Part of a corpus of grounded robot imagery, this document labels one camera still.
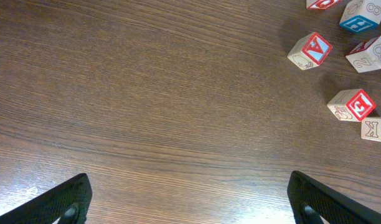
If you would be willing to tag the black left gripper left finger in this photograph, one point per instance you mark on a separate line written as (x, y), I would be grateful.
(66, 203)

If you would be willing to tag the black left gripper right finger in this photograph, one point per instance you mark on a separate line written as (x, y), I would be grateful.
(314, 202)

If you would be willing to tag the green letter B block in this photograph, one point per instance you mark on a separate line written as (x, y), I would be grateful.
(371, 129)

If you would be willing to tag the plain face number block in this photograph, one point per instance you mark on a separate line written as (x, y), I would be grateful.
(366, 56)

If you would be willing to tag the red letter E block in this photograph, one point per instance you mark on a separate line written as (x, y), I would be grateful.
(351, 105)

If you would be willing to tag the red letter A block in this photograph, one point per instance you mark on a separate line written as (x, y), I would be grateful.
(310, 51)

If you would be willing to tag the blue letter wooden block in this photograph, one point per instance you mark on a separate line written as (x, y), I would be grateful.
(361, 15)

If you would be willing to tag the red letter C block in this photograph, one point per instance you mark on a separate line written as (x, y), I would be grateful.
(320, 4)

